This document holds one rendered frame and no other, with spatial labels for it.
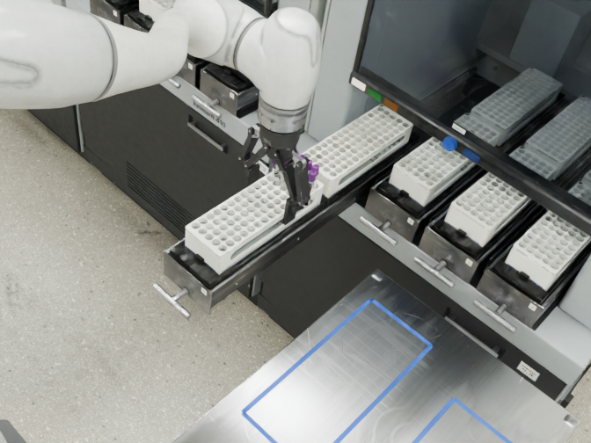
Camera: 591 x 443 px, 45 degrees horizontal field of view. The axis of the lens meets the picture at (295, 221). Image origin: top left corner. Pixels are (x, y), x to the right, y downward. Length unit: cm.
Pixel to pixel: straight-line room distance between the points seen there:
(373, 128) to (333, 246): 32
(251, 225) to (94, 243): 119
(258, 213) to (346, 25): 45
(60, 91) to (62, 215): 184
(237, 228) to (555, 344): 68
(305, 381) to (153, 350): 106
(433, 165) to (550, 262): 32
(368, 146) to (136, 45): 83
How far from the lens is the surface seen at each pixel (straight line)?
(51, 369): 224
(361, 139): 162
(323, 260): 185
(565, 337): 158
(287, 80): 120
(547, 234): 158
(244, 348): 225
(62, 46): 78
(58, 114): 268
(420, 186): 156
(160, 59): 92
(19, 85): 76
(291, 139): 131
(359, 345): 130
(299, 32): 117
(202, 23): 122
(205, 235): 136
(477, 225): 152
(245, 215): 142
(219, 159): 197
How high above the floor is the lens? 188
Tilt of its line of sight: 46 degrees down
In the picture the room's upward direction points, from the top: 11 degrees clockwise
